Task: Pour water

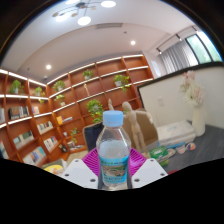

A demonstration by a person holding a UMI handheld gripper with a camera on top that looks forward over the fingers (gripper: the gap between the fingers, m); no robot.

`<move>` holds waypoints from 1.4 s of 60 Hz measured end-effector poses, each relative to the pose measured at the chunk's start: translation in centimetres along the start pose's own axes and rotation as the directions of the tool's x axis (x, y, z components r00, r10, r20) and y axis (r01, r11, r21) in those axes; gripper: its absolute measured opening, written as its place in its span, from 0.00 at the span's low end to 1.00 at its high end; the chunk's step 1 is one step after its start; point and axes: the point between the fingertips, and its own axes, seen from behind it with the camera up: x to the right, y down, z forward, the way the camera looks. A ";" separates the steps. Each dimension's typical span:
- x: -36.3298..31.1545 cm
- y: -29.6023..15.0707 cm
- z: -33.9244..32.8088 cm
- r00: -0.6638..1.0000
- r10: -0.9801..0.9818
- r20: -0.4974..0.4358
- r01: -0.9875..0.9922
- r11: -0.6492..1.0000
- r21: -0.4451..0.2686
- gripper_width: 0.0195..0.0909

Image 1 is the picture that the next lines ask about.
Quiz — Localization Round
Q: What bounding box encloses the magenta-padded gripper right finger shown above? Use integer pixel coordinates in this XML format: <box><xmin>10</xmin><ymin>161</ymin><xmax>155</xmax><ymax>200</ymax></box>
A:
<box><xmin>127</xmin><ymin>147</ymin><xmax>169</xmax><ymax>190</ymax></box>

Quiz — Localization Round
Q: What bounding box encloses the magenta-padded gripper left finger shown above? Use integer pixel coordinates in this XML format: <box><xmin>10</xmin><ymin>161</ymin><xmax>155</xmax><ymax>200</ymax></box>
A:
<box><xmin>61</xmin><ymin>148</ymin><xmax>102</xmax><ymax>190</ymax></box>

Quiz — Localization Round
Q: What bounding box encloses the clear water bottle blue cap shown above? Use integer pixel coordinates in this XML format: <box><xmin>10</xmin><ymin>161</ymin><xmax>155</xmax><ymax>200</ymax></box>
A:
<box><xmin>95</xmin><ymin>110</ymin><xmax>132</xmax><ymax>191</ymax></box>

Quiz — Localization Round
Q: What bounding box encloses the green tissue pack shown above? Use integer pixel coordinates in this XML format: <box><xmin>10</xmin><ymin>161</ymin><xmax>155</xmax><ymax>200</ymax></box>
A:
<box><xmin>148</xmin><ymin>145</ymin><xmax>170</xmax><ymax>164</ymax></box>

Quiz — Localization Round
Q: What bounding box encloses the small round printed badge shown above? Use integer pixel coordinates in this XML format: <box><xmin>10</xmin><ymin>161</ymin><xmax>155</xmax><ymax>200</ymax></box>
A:
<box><xmin>175</xmin><ymin>143</ymin><xmax>187</xmax><ymax>154</ymax></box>
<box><xmin>185</xmin><ymin>142</ymin><xmax>197</xmax><ymax>152</ymax></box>

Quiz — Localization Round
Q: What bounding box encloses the dark office chair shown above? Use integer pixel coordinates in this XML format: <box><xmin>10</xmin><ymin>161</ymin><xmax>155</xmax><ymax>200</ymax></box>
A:
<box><xmin>82</xmin><ymin>122</ymin><xmax>105</xmax><ymax>153</ymax></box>

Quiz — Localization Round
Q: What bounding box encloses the brown chair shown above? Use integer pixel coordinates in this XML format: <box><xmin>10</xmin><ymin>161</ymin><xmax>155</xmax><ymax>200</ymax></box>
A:
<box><xmin>123</xmin><ymin>108</ymin><xmax>159</xmax><ymax>151</ymax></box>

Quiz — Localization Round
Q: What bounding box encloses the stack of white tissue packs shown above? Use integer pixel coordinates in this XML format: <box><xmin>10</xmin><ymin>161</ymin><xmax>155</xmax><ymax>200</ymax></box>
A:
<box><xmin>156</xmin><ymin>119</ymin><xmax>197</xmax><ymax>148</ymax></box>

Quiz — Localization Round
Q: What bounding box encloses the wooden artist mannequin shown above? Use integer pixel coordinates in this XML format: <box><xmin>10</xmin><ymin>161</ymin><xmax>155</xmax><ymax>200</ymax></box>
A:
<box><xmin>107</xmin><ymin>98</ymin><xmax>154</xmax><ymax>158</ymax></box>

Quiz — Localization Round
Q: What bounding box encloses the white vase with flowers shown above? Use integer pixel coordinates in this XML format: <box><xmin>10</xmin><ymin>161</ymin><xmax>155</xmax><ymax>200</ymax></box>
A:
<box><xmin>179</xmin><ymin>69</ymin><xmax>207</xmax><ymax>138</ymax></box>

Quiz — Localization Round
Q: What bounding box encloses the white partition with dark top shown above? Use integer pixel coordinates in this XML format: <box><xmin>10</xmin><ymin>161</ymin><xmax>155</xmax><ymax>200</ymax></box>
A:
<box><xmin>137</xmin><ymin>61</ymin><xmax>224</xmax><ymax>134</ymax></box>

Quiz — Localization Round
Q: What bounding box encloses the wooden shelf unit with books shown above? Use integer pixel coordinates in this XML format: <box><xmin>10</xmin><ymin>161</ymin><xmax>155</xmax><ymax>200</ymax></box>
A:
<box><xmin>0</xmin><ymin>53</ymin><xmax>155</xmax><ymax>168</ymax></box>

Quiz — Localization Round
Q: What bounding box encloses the window with grey blinds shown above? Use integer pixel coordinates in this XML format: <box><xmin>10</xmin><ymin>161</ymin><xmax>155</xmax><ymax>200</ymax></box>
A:
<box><xmin>156</xmin><ymin>24</ymin><xmax>224</xmax><ymax>76</ymax></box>

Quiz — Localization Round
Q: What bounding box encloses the ceiling air vent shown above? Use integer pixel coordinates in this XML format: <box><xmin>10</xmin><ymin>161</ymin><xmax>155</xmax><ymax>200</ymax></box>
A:
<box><xmin>95</xmin><ymin>22</ymin><xmax>124</xmax><ymax>30</ymax></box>

